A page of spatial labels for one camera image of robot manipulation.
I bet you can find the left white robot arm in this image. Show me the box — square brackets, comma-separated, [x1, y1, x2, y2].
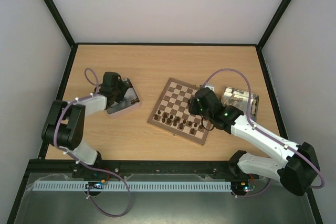
[41, 72, 132, 168]

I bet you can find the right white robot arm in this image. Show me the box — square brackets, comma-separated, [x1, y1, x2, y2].
[188, 88, 320, 196]

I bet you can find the pile of dark chess pieces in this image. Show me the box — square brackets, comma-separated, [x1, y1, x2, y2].
[131, 98, 139, 104]

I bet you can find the wooden chess board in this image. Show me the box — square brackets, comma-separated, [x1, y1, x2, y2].
[148, 78, 213, 146]

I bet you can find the pink tin tray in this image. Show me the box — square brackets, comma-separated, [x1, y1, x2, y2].
[106, 78, 141, 118]

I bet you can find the gold tin tray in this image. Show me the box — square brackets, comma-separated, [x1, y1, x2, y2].
[220, 86, 260, 120]

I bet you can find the black frame rail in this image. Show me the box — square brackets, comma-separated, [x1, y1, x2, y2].
[25, 159, 249, 181]

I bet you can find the light blue cable duct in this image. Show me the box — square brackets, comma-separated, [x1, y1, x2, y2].
[32, 180, 232, 192]

